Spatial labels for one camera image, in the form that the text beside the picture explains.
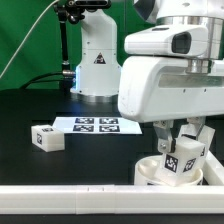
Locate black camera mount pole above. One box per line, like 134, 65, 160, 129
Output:
54, 3, 74, 92

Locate white front barrier rail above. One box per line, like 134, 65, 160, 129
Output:
0, 185, 224, 214

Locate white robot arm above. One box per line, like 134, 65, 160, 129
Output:
71, 0, 224, 123

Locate white barrier rail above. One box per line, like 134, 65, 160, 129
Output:
203, 152, 224, 186
0, 185, 224, 214

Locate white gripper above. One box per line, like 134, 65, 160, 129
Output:
118, 25, 224, 154

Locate white round stool seat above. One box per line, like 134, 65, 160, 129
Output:
134, 154, 203, 187

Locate black camera on mount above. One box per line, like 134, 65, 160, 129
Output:
66, 0, 111, 9

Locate black cables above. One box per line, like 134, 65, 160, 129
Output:
19, 71, 66, 90

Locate white cable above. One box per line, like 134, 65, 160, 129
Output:
0, 0, 61, 80

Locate white right barrier rail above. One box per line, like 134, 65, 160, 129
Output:
203, 152, 224, 186

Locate paper sheet with markers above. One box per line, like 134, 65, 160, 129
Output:
53, 117, 142, 135

